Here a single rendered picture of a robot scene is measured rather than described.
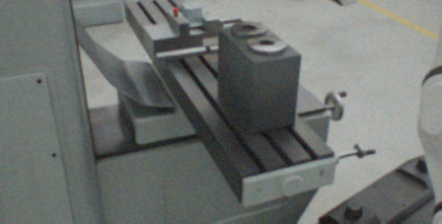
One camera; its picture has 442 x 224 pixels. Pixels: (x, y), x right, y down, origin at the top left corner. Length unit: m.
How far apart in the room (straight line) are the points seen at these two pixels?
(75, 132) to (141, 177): 0.29
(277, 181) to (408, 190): 0.66
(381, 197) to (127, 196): 0.77
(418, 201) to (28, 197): 1.11
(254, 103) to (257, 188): 0.20
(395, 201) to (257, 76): 0.68
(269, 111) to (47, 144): 0.57
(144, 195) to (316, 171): 0.65
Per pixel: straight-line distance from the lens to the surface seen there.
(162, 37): 1.51
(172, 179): 1.57
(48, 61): 1.24
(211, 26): 1.53
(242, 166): 1.05
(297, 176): 1.08
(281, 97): 1.14
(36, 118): 1.30
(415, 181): 1.68
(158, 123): 1.44
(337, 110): 1.87
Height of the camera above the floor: 1.58
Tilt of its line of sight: 30 degrees down
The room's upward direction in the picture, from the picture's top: straight up
